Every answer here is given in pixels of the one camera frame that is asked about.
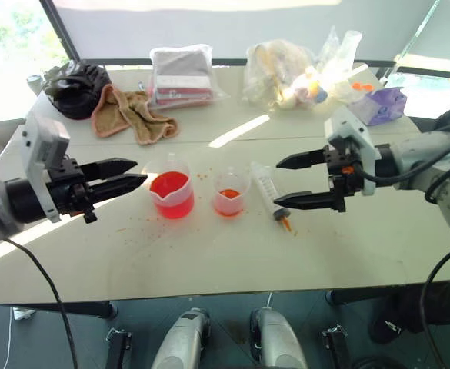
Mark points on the clear plastic syringe orange tip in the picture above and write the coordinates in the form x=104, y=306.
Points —
x=268, y=190

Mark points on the black cloth bundle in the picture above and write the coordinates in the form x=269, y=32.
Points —
x=405, y=315

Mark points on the black crumpled bag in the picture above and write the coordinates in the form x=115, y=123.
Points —
x=74, y=90

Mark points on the purple tissue pack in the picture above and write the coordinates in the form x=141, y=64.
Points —
x=382, y=105

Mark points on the silver robot leg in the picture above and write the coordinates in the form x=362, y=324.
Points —
x=276, y=338
x=180, y=340

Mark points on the crumpled clear plastic bag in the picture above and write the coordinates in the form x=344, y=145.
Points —
x=340, y=57

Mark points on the large beaker red liquid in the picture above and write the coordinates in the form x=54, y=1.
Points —
x=172, y=192

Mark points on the clear bag with folded cloths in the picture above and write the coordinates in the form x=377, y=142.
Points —
x=182, y=75

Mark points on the small beaker red liquid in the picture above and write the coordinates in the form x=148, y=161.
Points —
x=230, y=196

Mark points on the silver left robot leg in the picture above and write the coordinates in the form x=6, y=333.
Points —
x=180, y=340

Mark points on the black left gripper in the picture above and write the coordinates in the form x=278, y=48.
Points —
x=68, y=184

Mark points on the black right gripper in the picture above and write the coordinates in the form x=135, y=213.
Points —
x=342, y=173

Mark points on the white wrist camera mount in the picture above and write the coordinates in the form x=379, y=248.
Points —
x=44, y=148
x=353, y=142

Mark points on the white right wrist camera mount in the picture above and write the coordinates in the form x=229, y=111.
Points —
x=353, y=142

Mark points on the tan crumpled towel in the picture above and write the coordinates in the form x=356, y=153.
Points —
x=132, y=115

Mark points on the silver right robot leg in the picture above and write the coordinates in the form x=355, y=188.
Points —
x=276, y=338

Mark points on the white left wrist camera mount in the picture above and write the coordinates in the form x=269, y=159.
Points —
x=44, y=148

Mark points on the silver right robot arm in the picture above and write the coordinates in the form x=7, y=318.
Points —
x=428, y=169

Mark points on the black table leg bracket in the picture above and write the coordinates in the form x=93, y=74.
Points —
x=118, y=348
x=336, y=346

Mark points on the clear bag with yellow items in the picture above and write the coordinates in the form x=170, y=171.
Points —
x=278, y=73

